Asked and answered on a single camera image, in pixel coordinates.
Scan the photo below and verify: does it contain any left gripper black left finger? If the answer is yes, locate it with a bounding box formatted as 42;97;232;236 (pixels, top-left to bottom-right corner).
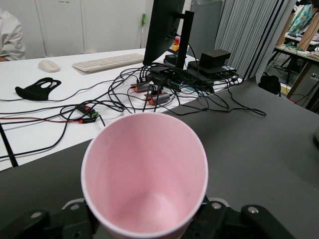
0;198;97;239

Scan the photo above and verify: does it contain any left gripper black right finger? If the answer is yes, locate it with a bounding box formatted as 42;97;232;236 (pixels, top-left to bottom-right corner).
184;198;297;239

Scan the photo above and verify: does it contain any pink cup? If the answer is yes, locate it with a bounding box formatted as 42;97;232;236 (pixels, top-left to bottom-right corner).
81;112;209;239

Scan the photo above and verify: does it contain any dark grey table mat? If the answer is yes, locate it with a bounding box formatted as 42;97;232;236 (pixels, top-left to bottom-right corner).
0;76;319;239

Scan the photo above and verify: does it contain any black tape strip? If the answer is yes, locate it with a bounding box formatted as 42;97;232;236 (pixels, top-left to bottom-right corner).
0;123;18;168

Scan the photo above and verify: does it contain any white desk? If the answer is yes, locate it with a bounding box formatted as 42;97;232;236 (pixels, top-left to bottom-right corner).
0;47;244;172

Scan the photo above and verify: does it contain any small black adapter red led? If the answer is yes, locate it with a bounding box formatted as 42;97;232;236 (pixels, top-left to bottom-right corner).
76;104;101;120

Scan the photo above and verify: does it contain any black fabric face mask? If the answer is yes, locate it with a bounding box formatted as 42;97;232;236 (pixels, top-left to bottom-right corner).
14;77;62;101

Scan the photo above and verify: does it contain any black backpack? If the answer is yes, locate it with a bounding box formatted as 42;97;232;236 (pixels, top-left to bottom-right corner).
258;72;282;97

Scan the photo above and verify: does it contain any grey orange usb hub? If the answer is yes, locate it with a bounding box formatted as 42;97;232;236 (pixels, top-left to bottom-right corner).
144;93;170;105
129;83;154;93

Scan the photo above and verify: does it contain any flat black box device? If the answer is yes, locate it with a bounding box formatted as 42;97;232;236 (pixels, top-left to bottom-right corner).
187;61;239;82

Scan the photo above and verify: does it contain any beige computer mouse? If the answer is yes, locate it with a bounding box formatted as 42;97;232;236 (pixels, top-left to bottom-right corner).
38;59;61;73

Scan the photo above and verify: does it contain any small black box computer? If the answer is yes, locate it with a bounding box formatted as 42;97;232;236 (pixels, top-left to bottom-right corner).
200;49;231;68

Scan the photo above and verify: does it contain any black docking station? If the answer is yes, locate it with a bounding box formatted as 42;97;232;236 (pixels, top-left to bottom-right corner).
147;66;175;83

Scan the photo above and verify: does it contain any beige keyboard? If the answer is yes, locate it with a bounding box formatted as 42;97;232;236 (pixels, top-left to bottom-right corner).
71;53;145;74

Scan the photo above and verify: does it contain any person in white shirt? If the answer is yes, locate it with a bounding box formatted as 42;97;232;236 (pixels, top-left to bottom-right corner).
0;8;27;62

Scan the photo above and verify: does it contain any grey ribbed partition curtain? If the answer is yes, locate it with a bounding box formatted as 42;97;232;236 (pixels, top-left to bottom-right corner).
214;0;284;80

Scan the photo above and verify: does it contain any black monitor stand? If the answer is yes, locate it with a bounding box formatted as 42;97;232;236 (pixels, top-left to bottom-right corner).
163;10;195;73

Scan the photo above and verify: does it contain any wooden leg work table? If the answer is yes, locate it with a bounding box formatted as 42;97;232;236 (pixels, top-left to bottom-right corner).
273;9;319;110

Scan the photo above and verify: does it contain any black monitor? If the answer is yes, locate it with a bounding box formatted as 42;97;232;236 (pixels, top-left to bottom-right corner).
143;0;186;66

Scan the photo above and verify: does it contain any colourful patterned cloth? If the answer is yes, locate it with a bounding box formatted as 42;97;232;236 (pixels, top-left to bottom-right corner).
290;0;317;33

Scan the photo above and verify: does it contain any long black desk cable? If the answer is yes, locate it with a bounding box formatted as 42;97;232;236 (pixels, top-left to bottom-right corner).
0;109;125;161

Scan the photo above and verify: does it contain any red wire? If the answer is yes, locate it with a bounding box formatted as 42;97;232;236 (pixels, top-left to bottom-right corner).
0;116;84;124

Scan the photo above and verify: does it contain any thin black looped cable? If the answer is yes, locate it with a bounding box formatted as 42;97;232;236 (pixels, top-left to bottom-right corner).
171;86;267;117

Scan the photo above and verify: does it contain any green handled white stick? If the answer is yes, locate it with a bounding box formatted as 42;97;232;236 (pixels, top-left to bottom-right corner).
138;13;146;49

